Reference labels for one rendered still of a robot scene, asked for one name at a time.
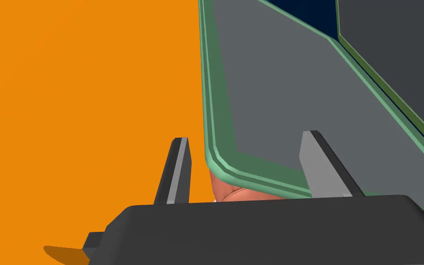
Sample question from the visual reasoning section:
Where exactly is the grey green-edged cabinet door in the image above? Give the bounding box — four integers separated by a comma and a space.
335, 0, 424, 162
198, 0, 424, 236

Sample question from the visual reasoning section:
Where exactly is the salmon rounded object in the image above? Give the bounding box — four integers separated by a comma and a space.
209, 170, 287, 203

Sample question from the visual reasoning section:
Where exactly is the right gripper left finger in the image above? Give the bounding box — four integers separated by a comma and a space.
153, 137, 192, 205

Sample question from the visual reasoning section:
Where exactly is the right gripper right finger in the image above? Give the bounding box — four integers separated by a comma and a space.
298, 130, 366, 199

